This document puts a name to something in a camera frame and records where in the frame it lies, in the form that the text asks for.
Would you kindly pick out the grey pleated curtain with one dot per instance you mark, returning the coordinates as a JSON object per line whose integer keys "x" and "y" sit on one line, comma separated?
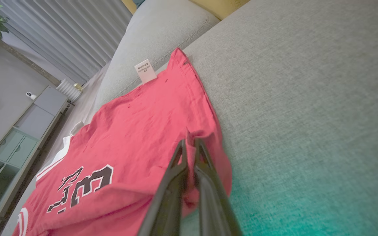
{"x": 71, "y": 32}

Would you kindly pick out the small white security camera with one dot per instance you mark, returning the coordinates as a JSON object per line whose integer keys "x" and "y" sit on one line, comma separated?
{"x": 30, "y": 95}

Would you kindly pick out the grey sofa back cushion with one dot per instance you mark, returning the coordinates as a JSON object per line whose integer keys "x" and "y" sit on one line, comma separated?
{"x": 156, "y": 32}

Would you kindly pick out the teal throw pillow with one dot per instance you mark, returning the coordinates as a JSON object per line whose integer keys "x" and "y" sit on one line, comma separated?
{"x": 139, "y": 2}

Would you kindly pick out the grey glass-door TV cabinet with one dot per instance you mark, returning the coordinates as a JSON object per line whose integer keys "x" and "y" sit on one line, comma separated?
{"x": 15, "y": 144}

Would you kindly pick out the red number 23 basketball jersey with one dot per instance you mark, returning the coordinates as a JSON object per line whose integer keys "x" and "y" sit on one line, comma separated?
{"x": 133, "y": 137}

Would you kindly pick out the grey fabric sofa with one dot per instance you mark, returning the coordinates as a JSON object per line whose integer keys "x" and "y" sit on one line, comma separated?
{"x": 307, "y": 98}

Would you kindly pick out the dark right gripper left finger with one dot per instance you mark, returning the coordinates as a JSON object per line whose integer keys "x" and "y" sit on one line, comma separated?
{"x": 166, "y": 200}

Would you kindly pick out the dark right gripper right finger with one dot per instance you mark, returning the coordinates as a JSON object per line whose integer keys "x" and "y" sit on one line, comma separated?
{"x": 213, "y": 203}

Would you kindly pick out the small yellow throw pillow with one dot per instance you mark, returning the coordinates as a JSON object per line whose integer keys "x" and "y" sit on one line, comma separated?
{"x": 128, "y": 5}

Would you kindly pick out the large yellow sofa cushion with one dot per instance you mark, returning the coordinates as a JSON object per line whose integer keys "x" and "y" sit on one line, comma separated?
{"x": 221, "y": 6}

